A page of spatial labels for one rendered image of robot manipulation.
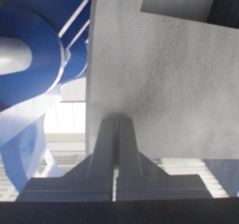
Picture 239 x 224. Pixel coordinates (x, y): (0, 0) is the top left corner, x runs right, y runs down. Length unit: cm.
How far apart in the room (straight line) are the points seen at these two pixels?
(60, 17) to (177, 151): 48
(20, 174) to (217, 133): 300
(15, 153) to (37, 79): 240
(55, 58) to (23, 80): 12
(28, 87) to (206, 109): 50
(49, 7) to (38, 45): 11
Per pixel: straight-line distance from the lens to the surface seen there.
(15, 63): 50
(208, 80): 17
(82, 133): 967
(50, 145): 1059
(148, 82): 16
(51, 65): 54
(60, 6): 57
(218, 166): 28
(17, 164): 300
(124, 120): 15
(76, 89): 967
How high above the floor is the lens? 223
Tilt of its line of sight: 17 degrees up
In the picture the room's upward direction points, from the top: 178 degrees clockwise
